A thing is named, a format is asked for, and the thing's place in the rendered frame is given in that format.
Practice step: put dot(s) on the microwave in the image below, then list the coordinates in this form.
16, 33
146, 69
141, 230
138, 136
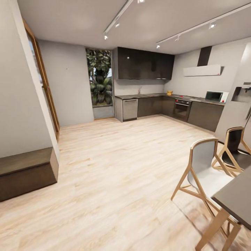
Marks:
217, 96

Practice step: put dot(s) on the fridge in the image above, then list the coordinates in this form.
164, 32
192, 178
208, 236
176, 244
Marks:
237, 110

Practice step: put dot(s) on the fixed window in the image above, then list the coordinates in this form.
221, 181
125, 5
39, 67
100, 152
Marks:
100, 71

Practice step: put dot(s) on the door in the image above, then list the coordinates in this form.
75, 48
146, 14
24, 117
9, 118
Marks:
36, 53

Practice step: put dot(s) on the oven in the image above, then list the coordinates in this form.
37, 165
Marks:
182, 107

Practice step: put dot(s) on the range hood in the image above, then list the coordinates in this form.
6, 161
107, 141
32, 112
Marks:
202, 67

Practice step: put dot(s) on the dishwasher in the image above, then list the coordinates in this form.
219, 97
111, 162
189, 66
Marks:
129, 108

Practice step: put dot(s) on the breakfast table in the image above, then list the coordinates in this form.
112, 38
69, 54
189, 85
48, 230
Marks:
234, 199

